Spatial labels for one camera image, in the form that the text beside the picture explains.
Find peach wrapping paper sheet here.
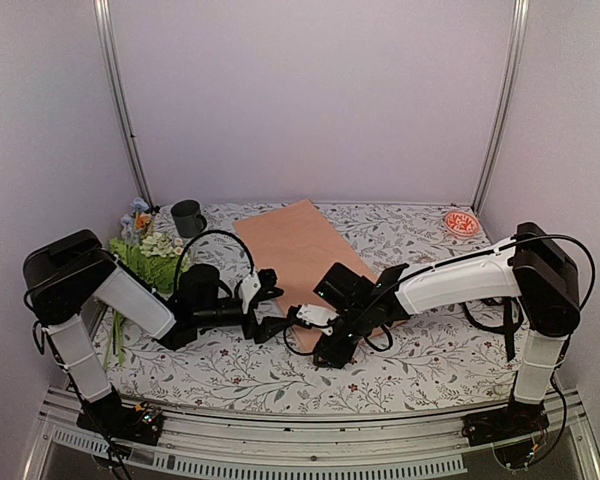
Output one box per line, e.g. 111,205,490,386
232,198,406,354

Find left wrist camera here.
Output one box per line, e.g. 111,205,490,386
238,272,261,314

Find dark grey mug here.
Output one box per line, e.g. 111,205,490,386
170,199,207,238

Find black printed ribbon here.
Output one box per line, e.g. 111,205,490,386
462,297,526,364

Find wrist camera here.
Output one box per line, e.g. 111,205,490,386
287,304,338,335
238,272,261,314

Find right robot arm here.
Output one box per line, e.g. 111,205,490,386
310,222,592,436

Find orange fake flower stem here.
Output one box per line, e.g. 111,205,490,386
134,212,154,235

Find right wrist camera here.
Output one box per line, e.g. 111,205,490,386
287,304,338,335

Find blue fake flower stem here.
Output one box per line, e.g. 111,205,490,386
105,197,151,370

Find red patterned small dish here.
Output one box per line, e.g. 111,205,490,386
444,210,481,238

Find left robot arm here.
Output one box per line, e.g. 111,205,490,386
22,230,284,434

